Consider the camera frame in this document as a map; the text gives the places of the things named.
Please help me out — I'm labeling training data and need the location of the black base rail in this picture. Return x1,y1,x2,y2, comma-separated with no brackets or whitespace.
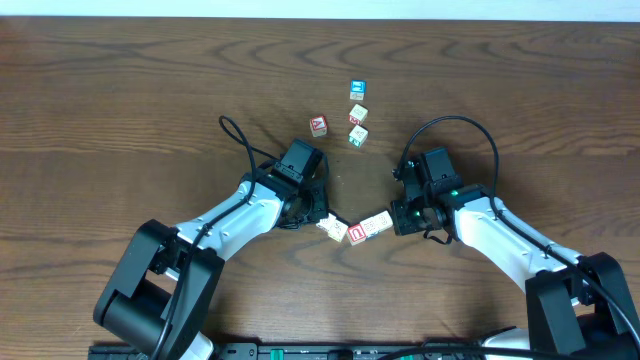
87,340,486,360

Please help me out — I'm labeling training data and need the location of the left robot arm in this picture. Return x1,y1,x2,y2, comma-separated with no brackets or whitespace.
93,139,329,359

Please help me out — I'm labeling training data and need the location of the green J wooden block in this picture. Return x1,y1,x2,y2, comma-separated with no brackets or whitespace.
348,125,369,148

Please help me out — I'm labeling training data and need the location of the red A wooden block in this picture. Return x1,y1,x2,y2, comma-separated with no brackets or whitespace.
310,115,328,137

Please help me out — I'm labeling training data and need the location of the blue-top wooden block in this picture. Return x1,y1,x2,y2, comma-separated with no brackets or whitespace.
349,80,367,101

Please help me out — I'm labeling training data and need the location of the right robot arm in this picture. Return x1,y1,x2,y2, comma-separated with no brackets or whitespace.
391,148,639,359

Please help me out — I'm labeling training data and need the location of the cream block with yellow side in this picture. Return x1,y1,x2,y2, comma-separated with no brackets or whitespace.
316,213,336,232

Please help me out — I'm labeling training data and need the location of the plain cream wooden block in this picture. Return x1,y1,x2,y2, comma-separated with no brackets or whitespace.
374,210,394,232

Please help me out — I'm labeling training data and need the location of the blue-edged number 3 block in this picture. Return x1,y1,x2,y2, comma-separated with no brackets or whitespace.
360,217,380,239

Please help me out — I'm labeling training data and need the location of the red U wooden block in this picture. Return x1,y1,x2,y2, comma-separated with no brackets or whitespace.
347,224,367,246

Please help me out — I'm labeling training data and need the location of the red M wooden block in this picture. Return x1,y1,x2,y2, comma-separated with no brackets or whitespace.
348,104,369,126

